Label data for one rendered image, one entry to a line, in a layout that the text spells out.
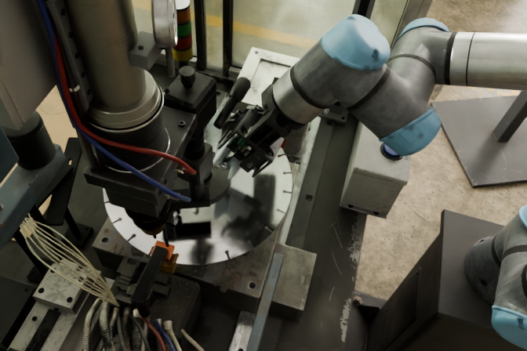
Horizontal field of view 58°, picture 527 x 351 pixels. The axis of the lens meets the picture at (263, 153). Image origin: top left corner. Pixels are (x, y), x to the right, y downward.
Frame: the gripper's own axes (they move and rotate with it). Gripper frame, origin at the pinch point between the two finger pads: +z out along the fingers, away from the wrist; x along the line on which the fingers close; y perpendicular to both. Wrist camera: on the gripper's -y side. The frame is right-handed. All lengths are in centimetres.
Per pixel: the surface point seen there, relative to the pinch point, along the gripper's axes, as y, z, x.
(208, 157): 11.1, -10.1, -4.0
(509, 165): -128, 18, 115
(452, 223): -24, -6, 50
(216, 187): 3.3, 2.7, 2.1
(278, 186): -1.8, -2.1, 10.6
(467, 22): -230, 16, 84
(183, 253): 15.6, 5.8, 3.5
